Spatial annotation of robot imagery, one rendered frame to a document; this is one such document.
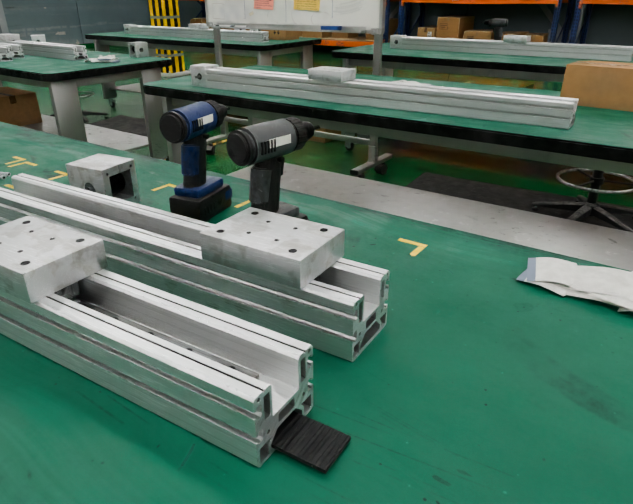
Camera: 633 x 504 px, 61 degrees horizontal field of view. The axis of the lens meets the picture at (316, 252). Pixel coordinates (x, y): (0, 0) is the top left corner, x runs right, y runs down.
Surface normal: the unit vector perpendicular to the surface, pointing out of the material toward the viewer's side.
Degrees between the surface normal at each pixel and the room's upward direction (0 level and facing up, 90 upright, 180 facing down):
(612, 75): 86
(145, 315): 90
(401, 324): 0
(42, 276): 90
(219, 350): 90
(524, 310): 0
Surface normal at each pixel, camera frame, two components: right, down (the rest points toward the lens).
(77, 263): 0.85, 0.22
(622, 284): 0.06, -0.88
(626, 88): -0.62, 0.33
